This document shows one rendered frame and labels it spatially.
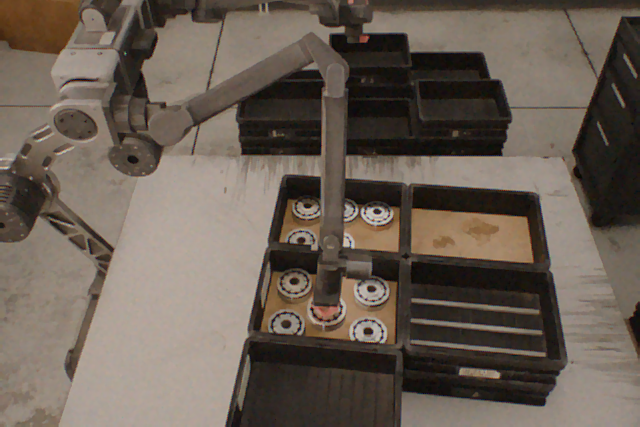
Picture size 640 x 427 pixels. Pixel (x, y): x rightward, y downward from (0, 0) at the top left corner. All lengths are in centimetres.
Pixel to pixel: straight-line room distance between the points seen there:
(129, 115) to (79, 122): 11
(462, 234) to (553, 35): 283
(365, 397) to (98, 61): 103
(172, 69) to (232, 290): 244
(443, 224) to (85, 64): 115
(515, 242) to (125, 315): 121
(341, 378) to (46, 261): 190
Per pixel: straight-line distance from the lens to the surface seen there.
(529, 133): 379
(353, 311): 182
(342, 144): 141
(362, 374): 172
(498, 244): 203
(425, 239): 200
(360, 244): 196
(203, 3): 186
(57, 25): 447
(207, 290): 205
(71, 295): 309
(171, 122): 142
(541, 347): 184
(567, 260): 223
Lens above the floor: 233
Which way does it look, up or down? 46 degrees down
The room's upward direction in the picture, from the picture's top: 1 degrees counter-clockwise
